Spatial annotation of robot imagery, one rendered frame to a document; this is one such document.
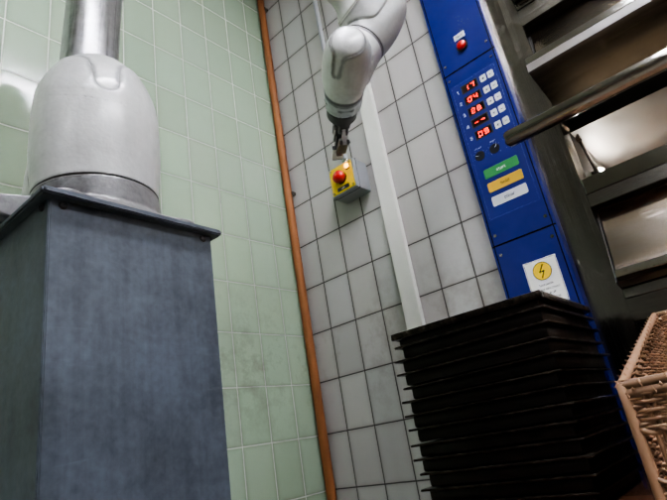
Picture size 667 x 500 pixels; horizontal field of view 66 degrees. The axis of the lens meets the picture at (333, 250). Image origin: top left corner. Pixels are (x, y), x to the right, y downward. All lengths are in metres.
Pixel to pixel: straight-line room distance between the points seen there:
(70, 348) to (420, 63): 1.32
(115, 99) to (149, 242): 0.20
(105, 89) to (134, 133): 0.07
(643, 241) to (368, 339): 0.74
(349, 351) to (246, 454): 0.41
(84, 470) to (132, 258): 0.22
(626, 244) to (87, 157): 1.01
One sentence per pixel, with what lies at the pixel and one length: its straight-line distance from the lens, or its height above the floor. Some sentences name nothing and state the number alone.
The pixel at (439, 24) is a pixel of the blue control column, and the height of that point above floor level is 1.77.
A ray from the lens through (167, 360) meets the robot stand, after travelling 0.59.
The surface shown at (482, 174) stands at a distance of 1.35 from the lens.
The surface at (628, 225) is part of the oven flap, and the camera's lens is 1.25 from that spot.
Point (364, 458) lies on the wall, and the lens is 1.53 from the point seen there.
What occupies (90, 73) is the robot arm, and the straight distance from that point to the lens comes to 0.76.
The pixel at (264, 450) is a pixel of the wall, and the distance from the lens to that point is 1.47.
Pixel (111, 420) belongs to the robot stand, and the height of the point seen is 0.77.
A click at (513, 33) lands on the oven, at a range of 1.51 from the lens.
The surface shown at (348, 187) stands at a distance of 1.53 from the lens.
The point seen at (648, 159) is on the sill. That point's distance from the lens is 1.26.
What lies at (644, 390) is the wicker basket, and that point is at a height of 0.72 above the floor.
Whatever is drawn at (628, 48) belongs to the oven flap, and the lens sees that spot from 1.30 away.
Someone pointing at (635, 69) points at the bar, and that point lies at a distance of 0.92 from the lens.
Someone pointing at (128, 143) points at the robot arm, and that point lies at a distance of 0.70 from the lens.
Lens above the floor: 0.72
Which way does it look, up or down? 21 degrees up
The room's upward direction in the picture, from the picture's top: 10 degrees counter-clockwise
